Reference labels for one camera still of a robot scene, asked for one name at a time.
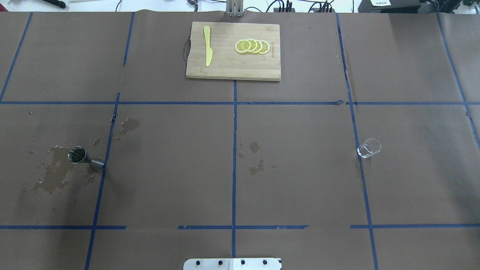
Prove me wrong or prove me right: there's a clear glass cup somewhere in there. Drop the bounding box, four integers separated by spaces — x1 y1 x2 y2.
357 138 382 159

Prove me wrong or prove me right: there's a steel jigger measuring cup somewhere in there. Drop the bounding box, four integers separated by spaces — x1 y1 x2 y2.
67 146 105 171

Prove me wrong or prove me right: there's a wooden cutting board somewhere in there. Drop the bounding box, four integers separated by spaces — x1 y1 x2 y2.
186 21 281 81

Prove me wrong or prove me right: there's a yellow plastic knife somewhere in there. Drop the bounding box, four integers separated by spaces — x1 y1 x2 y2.
203 25 214 67

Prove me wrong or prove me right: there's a front lemon slice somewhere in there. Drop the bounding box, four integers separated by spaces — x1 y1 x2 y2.
234 39 251 54

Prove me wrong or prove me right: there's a lemon slice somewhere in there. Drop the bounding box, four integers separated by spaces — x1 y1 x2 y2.
234 39 251 54
258 40 270 55

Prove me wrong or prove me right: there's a back lemon slice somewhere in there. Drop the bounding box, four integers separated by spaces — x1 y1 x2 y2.
258 40 270 55

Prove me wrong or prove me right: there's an aluminium camera post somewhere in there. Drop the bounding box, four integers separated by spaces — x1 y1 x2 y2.
225 0 245 17

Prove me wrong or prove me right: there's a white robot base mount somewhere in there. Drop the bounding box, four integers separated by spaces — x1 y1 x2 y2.
183 258 282 270

